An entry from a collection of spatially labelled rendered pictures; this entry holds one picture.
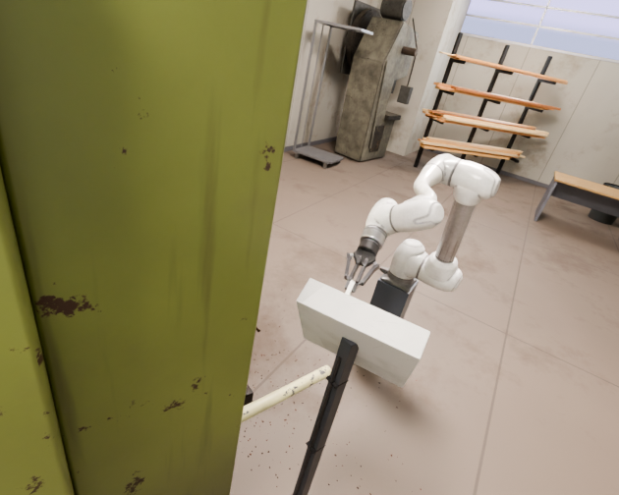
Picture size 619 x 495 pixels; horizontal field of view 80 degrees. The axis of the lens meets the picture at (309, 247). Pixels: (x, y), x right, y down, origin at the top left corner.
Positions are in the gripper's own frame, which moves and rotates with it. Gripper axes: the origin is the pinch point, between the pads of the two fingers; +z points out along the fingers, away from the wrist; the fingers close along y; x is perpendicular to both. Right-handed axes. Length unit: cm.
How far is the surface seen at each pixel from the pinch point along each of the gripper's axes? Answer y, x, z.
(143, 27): 25, 92, 17
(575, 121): -202, -392, -685
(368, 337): -13.2, 25.6, 21.4
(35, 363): 25, 66, 58
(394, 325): -18.0, 26.6, 16.4
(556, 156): -201, -451, -648
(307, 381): 4.9, -30.0, 28.3
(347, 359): -9.5, 13.7, 25.7
